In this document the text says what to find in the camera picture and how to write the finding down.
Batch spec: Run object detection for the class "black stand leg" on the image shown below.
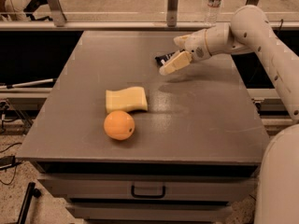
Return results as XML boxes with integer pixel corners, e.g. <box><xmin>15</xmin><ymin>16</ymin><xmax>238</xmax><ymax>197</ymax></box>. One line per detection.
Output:
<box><xmin>16</xmin><ymin>182</ymin><xmax>41</xmax><ymax>224</ymax></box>

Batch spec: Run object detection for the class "black power adapter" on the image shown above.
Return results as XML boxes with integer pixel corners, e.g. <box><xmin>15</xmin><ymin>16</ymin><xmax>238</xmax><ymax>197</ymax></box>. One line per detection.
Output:
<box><xmin>0</xmin><ymin>156</ymin><xmax>16</xmax><ymax>170</ymax></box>

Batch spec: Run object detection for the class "yellow sponge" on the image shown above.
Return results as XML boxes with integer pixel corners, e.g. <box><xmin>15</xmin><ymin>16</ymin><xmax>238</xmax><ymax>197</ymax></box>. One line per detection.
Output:
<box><xmin>106</xmin><ymin>87</ymin><xmax>149</xmax><ymax>113</ymax></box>

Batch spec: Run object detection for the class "grey drawer cabinet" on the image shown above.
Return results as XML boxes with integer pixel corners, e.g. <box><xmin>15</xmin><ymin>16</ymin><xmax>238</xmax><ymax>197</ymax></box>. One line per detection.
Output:
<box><xmin>18</xmin><ymin>32</ymin><xmax>269</xmax><ymax>223</ymax></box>

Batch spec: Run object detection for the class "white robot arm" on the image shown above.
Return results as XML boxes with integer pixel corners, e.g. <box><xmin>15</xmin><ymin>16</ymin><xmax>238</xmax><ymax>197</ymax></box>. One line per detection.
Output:
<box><xmin>160</xmin><ymin>5</ymin><xmax>299</xmax><ymax>224</ymax></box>

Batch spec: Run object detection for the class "orange fruit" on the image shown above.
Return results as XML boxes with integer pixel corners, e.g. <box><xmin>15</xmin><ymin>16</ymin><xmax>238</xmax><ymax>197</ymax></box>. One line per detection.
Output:
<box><xmin>104</xmin><ymin>110</ymin><xmax>135</xmax><ymax>141</ymax></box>

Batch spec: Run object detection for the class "grey metal rod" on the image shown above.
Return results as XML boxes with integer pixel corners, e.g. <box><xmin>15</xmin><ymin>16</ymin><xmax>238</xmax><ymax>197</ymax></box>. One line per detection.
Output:
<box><xmin>0</xmin><ymin>78</ymin><xmax>57</xmax><ymax>90</ymax></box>

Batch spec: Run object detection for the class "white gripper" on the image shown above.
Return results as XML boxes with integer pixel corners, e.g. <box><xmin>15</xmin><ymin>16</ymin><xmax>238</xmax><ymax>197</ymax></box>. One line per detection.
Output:
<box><xmin>159</xmin><ymin>29</ymin><xmax>211</xmax><ymax>76</ymax></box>

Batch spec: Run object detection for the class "metal railing with posts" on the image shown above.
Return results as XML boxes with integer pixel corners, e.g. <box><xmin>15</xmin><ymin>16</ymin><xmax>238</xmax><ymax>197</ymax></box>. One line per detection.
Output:
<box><xmin>0</xmin><ymin>0</ymin><xmax>299</xmax><ymax>31</ymax></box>

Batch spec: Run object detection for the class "clear plastic water bottle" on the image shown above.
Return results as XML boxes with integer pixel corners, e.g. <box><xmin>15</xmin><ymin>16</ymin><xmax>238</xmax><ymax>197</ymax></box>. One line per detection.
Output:
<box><xmin>205</xmin><ymin>0</ymin><xmax>222</xmax><ymax>26</ymax></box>

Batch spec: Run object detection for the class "person in white shirt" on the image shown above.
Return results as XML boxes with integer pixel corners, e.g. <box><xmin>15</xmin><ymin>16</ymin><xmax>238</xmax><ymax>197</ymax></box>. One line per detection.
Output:
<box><xmin>0</xmin><ymin>0</ymin><xmax>39</xmax><ymax>22</ymax></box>

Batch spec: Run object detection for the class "black drawer handle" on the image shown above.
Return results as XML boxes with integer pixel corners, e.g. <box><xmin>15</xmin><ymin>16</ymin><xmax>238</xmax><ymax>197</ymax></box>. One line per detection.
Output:
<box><xmin>131</xmin><ymin>185</ymin><xmax>166</xmax><ymax>199</ymax></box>

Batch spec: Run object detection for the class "dark blue rxbar wrapper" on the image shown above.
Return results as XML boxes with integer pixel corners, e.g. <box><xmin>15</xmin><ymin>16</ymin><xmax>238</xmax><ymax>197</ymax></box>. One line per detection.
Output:
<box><xmin>155</xmin><ymin>52</ymin><xmax>174</xmax><ymax>66</ymax></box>

